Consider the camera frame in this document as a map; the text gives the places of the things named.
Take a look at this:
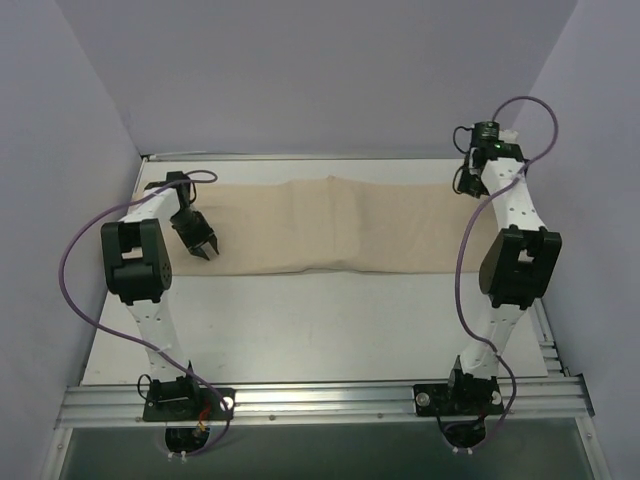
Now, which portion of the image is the beige cloth wrap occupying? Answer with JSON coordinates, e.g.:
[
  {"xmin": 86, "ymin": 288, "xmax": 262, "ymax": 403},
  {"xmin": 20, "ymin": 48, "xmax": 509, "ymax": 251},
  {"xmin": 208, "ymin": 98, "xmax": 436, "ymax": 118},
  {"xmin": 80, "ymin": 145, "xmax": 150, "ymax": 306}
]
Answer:
[{"xmin": 162, "ymin": 176, "xmax": 478, "ymax": 276}]

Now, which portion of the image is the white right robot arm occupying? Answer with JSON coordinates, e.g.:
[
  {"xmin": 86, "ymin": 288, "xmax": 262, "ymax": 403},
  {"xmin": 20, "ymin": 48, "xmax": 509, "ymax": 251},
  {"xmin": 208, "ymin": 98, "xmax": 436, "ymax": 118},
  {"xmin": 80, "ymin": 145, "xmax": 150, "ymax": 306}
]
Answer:
[{"xmin": 443, "ymin": 140, "xmax": 562, "ymax": 413}]

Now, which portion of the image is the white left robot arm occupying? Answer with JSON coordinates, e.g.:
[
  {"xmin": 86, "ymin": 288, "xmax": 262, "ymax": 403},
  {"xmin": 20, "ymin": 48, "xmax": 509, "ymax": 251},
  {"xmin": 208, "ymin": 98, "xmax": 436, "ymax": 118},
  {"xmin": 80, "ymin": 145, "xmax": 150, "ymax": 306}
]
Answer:
[{"xmin": 100, "ymin": 171, "xmax": 219, "ymax": 419}]

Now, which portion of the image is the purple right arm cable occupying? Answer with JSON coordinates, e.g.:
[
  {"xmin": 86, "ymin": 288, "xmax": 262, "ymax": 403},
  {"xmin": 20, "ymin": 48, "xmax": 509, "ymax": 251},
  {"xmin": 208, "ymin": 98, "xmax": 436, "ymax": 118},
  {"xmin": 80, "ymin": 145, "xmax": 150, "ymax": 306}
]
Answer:
[{"xmin": 454, "ymin": 94, "xmax": 560, "ymax": 448}]

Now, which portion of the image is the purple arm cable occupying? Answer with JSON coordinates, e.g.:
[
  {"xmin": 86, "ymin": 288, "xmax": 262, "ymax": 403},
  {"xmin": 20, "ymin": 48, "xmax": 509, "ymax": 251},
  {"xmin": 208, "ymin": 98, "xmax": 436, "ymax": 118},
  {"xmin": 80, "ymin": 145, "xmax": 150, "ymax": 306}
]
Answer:
[
  {"xmin": 57, "ymin": 169, "xmax": 236, "ymax": 456},
  {"xmin": 454, "ymin": 94, "xmax": 560, "ymax": 448}
]

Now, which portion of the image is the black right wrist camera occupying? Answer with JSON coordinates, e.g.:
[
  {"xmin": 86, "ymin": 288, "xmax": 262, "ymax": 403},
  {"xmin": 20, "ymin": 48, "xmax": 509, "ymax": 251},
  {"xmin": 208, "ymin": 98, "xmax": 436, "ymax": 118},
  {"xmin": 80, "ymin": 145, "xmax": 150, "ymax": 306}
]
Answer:
[{"xmin": 470, "ymin": 121, "xmax": 500, "ymax": 148}]

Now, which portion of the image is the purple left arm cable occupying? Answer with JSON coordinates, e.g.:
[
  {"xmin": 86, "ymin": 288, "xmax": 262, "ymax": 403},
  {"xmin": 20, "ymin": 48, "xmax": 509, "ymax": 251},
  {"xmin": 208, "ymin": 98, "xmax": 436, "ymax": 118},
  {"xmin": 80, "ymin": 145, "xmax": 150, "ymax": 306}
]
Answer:
[{"xmin": 57, "ymin": 169, "xmax": 236, "ymax": 456}]

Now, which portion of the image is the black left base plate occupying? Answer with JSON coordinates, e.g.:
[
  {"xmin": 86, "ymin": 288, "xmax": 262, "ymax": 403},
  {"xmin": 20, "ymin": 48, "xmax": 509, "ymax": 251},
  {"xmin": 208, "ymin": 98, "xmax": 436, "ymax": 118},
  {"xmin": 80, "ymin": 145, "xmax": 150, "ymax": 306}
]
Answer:
[{"xmin": 142, "ymin": 383, "xmax": 236, "ymax": 423}]

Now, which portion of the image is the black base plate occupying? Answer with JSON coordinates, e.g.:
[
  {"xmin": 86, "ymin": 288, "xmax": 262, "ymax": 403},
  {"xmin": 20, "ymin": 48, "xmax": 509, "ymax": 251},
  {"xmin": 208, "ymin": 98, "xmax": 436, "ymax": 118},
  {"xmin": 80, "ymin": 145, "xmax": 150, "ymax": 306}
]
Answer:
[
  {"xmin": 142, "ymin": 383, "xmax": 236, "ymax": 423},
  {"xmin": 412, "ymin": 383, "xmax": 504, "ymax": 417}
]

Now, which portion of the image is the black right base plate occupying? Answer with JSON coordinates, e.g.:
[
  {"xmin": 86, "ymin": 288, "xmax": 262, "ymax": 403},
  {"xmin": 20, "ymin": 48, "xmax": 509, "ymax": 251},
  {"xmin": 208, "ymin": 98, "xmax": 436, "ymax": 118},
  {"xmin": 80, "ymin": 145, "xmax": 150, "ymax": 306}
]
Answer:
[{"xmin": 412, "ymin": 383, "xmax": 504, "ymax": 417}]

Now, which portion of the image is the aluminium front rail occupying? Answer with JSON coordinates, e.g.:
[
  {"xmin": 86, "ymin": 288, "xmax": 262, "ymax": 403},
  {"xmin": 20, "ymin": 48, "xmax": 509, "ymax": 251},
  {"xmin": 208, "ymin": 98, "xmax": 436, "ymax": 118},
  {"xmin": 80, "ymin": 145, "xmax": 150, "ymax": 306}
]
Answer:
[{"xmin": 56, "ymin": 376, "xmax": 590, "ymax": 428}]

